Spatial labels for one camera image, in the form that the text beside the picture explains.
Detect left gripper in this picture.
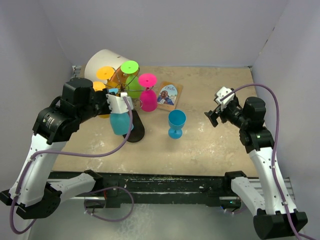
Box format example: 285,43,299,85
76,87,117,124

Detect orange wine glass back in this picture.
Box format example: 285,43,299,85
93,81,110,119

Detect orange wine glass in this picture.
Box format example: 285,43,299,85
93,81,110,119
96,66,124,91

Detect blue wine glass front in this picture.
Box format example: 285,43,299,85
108,88,131,135

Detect blue wine glass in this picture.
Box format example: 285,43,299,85
168,109,187,140
108,88,131,135

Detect orange wine glass front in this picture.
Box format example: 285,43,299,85
96,66,124,91

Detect green wine glass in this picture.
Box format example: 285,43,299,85
120,60,142,99

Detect pink wine glass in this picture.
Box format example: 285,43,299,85
138,73,158,112

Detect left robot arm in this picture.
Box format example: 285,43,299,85
0,77,111,220

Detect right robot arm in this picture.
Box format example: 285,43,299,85
205,95,308,240

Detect metal wine glass rack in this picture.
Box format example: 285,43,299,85
115,67,145,143

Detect white cylinder container orange lid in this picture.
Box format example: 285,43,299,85
84,49,130,82

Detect orange picture book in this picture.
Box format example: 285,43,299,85
157,81,183,112

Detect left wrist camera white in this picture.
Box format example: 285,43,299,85
106,92,134,114

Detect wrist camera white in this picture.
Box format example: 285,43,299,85
214,86,235,111
106,92,134,114

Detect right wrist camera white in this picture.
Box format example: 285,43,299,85
214,86,235,111

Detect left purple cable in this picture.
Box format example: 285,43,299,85
9,97,136,235

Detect purple cable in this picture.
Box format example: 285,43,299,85
9,97,136,235
219,83,320,240

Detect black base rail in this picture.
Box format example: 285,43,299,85
47,171,253,208

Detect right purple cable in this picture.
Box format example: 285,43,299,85
219,83,320,240

